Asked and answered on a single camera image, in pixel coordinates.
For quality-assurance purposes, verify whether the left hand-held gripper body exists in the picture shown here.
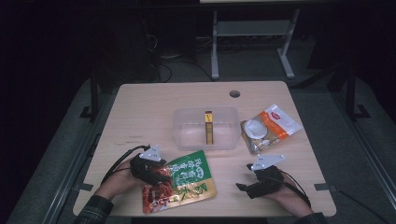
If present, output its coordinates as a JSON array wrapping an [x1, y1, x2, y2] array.
[[129, 144, 168, 185]]

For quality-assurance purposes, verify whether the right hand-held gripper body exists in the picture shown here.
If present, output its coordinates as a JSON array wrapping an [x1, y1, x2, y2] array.
[[247, 154, 286, 200]]

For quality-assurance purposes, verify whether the green and red snack packet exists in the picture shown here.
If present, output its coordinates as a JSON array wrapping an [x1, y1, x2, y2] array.
[[141, 149, 218, 215]]

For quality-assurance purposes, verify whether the clear plastic container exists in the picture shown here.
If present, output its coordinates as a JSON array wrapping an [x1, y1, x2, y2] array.
[[172, 105, 242, 152]]

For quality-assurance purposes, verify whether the gold and red snack box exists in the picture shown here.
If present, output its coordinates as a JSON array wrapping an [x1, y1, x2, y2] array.
[[204, 110, 215, 146]]

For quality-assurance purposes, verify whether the person's right hand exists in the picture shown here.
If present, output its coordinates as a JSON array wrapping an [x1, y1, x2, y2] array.
[[264, 178, 313, 218]]

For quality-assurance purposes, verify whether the person's left hand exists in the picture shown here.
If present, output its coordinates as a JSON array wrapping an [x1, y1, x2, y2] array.
[[93, 158, 148, 201]]

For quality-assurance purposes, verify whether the orange and white snack packet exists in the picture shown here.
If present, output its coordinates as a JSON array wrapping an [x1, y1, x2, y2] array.
[[240, 103, 304, 156]]

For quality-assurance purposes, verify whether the grey tape piece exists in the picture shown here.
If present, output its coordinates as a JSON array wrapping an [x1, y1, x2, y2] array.
[[73, 182, 94, 192], [313, 182, 338, 192]]

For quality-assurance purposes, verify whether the black metal stand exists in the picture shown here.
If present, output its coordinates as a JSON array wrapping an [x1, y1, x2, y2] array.
[[78, 69, 101, 122], [345, 62, 372, 122]]

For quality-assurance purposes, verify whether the white metal stand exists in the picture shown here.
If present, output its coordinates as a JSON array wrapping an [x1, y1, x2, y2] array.
[[210, 7, 302, 80]]

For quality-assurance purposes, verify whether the left hand-held gripper cable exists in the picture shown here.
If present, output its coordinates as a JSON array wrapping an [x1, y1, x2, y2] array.
[[101, 144, 150, 186]]

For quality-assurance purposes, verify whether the hand-held gripper cable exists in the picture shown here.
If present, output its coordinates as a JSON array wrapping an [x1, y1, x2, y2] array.
[[101, 144, 150, 186], [279, 169, 312, 208]]

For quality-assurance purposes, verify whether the right hand-held gripper cable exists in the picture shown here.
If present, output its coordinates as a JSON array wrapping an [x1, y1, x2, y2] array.
[[279, 169, 312, 208]]

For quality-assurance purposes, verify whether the thin black floor cable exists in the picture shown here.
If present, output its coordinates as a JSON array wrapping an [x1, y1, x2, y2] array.
[[337, 189, 391, 224]]

